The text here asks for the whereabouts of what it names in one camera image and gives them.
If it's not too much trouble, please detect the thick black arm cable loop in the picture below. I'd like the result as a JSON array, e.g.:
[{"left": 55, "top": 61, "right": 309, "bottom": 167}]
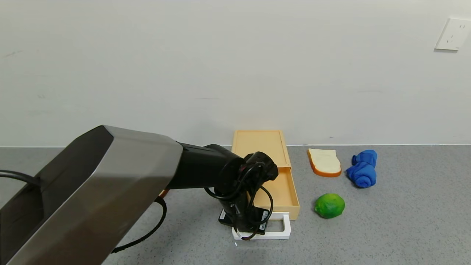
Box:
[{"left": 0, "top": 170, "right": 41, "bottom": 186}]

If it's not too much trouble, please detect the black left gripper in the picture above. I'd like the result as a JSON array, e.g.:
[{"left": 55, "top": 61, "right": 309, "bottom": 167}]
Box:
[{"left": 218, "top": 190, "right": 269, "bottom": 235}]

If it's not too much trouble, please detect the yellow drawer with white handle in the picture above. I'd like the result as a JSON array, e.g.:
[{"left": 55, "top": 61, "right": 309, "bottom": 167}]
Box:
[{"left": 232, "top": 166, "right": 300, "bottom": 240}]

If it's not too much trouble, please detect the white bread slice orange crust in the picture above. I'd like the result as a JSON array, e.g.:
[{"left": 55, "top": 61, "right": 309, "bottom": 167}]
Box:
[{"left": 307, "top": 148, "right": 342, "bottom": 177}]

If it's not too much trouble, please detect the white wall socket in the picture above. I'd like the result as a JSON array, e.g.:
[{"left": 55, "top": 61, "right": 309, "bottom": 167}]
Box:
[{"left": 435, "top": 18, "right": 471, "bottom": 51}]

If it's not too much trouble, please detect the green lime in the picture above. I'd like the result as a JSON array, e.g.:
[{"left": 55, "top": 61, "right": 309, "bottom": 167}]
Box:
[{"left": 315, "top": 193, "right": 346, "bottom": 219}]

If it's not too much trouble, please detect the blue rolled towel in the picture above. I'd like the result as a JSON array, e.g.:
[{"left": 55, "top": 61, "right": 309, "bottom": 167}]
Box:
[{"left": 346, "top": 149, "right": 378, "bottom": 188}]

